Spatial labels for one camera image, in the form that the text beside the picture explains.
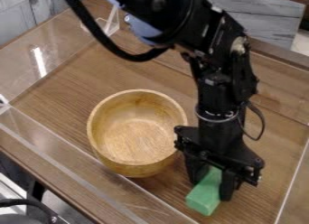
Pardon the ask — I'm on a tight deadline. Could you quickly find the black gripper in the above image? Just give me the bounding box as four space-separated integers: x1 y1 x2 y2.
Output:
173 114 267 202

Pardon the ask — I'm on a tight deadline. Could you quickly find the clear acrylic corner bracket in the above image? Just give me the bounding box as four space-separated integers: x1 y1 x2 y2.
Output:
95 6 120 36

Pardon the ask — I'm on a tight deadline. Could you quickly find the black cable below table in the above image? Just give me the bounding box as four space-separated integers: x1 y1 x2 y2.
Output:
0 199 57 224

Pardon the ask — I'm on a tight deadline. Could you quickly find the green rectangular block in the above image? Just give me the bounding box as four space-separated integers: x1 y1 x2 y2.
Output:
185 167 221 216

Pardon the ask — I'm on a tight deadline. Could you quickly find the brown wooden bowl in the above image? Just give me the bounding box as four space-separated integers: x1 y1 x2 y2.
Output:
87 89 188 178

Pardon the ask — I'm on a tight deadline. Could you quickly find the clear acrylic tray wall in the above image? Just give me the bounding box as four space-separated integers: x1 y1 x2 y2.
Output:
0 95 198 224

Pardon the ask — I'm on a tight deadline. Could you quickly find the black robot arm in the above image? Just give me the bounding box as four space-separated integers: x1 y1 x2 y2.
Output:
66 0 267 201

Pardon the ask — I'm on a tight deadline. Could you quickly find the black table leg bracket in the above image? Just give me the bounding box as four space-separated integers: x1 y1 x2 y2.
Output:
27 181 70 224

